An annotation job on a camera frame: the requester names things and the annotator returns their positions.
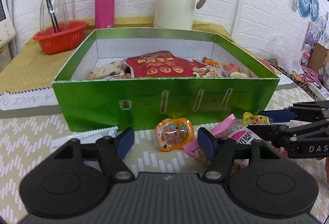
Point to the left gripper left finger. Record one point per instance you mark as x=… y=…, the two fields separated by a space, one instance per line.
x=112 y=152

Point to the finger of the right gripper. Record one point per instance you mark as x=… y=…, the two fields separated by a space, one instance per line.
x=273 y=133
x=278 y=116

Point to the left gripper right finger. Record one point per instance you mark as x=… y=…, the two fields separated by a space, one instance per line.
x=220 y=152

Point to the pink chips snack bag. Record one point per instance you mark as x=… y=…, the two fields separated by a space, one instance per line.
x=228 y=128

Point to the yellow jelly cup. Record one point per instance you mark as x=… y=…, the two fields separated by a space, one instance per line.
x=251 y=120

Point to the orange jelly cup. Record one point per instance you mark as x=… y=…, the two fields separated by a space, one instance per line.
x=174 y=134

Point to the orange cartoon snack packets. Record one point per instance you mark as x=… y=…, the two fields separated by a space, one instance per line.
x=230 y=70

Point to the chocolate chip bread packet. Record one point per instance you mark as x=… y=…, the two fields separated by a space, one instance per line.
x=116 y=69

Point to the red daily nuts pouch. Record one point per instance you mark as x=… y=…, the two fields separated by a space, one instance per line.
x=165 y=64

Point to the white power strip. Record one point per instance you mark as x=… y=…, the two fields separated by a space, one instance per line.
x=320 y=93

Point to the green cardboard box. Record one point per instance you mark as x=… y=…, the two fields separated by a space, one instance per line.
x=141 y=103

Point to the clear plastic bag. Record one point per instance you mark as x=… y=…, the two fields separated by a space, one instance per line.
x=284 y=56

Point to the small pink lid bottle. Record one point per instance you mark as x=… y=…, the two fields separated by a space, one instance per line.
x=305 y=58

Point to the blue paper fan decoration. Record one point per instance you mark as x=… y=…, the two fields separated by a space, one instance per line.
x=307 y=9

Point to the yellow green tablecloth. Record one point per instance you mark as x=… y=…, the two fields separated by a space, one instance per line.
x=32 y=69

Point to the red plastic basket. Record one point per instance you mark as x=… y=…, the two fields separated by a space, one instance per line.
x=52 y=43

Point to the black chopsticks pair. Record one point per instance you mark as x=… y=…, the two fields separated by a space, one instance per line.
x=52 y=15

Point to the white water dispenser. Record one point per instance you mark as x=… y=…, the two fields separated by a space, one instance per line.
x=8 y=33

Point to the pink thermos bottle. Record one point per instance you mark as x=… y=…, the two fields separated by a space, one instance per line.
x=104 y=13

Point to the clear glass carafe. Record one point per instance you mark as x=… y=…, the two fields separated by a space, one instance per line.
x=60 y=10

